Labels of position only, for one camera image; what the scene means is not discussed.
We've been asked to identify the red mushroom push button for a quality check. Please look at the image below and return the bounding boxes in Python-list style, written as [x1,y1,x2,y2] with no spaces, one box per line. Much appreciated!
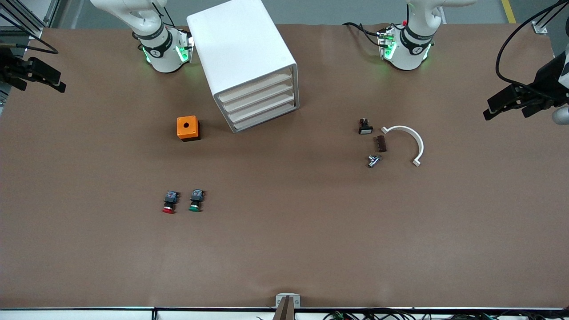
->
[162,190,180,214]

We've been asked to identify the white plastic drawer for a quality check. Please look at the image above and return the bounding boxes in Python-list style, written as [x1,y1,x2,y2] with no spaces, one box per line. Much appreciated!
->
[216,71,294,102]
[231,105,297,132]
[227,94,296,123]
[221,83,295,112]

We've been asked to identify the green mushroom push button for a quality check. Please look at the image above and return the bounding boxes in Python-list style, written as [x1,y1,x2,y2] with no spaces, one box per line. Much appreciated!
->
[188,189,205,212]

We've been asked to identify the white drawer cabinet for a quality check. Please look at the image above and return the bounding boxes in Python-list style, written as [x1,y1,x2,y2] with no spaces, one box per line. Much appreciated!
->
[186,0,300,133]

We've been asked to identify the white half-round pipe clamp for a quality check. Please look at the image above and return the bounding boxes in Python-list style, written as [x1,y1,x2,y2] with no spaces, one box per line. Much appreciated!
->
[381,125,425,168]

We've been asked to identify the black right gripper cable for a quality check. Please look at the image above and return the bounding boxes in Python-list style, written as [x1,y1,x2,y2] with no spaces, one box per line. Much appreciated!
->
[0,13,60,55]

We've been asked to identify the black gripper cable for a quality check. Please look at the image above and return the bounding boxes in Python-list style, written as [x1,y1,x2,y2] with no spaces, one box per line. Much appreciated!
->
[495,0,569,92]
[0,13,60,55]

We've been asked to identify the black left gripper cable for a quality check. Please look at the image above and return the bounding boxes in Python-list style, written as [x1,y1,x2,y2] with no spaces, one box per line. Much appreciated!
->
[495,0,569,92]

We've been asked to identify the aluminium frame profile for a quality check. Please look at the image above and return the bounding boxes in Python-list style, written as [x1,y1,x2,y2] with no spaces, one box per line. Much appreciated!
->
[531,0,569,34]
[0,0,60,40]

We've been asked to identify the orange button enclosure box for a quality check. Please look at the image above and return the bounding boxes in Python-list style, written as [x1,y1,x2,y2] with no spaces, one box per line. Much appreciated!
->
[176,116,201,142]

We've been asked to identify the black arm base cable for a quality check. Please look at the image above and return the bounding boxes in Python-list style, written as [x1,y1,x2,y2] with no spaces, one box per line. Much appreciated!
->
[342,22,384,48]

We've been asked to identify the white table edge rail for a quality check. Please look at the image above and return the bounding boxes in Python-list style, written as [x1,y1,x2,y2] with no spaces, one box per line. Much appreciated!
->
[0,307,569,320]

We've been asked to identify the black cable bundle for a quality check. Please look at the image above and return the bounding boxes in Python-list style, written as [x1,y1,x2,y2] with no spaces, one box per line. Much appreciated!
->
[324,309,569,320]

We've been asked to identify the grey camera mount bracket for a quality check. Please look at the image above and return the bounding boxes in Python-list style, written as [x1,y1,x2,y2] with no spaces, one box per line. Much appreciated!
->
[272,293,301,320]

